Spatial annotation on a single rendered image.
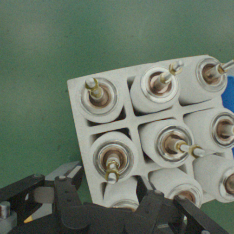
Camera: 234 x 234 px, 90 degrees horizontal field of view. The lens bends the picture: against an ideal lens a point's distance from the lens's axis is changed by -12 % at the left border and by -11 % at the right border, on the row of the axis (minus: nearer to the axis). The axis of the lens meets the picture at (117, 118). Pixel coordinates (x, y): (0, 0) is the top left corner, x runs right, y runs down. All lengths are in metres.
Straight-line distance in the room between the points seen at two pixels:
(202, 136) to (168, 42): 0.44
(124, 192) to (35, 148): 0.41
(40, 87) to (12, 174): 0.38
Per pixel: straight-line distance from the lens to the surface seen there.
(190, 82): 0.31
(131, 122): 0.32
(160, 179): 0.32
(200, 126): 0.32
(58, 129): 0.54
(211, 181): 0.35
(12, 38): 0.79
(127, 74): 0.34
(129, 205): 0.28
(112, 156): 0.23
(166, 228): 0.64
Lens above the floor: 0.49
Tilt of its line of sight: 87 degrees down
